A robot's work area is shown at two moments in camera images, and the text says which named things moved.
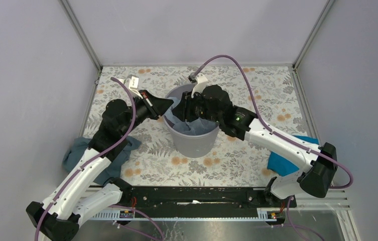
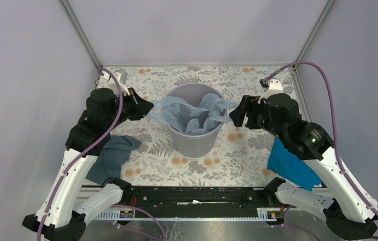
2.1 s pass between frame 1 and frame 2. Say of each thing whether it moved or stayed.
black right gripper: moved
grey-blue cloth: stayed
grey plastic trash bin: stayed
